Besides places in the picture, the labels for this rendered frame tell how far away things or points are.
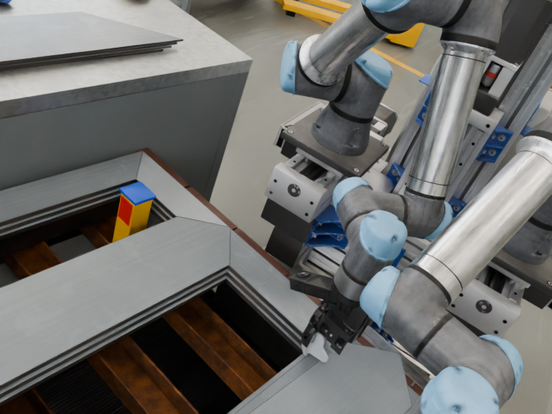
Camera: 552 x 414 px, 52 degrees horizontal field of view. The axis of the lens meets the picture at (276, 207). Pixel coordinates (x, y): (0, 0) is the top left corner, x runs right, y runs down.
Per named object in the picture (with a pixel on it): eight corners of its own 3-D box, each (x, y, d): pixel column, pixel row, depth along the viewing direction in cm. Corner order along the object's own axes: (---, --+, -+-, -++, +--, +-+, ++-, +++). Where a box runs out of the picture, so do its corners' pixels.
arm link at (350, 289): (333, 264, 97) (358, 248, 103) (324, 282, 100) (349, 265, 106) (367, 293, 94) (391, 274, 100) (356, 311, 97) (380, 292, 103)
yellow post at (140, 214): (122, 265, 139) (135, 206, 128) (110, 253, 141) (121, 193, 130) (139, 258, 142) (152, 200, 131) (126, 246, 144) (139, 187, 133)
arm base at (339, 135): (325, 116, 154) (339, 84, 148) (374, 143, 150) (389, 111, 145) (301, 133, 142) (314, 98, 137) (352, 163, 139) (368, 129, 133)
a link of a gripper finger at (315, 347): (315, 379, 110) (332, 349, 104) (292, 357, 112) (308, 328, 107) (324, 370, 112) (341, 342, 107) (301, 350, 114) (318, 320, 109)
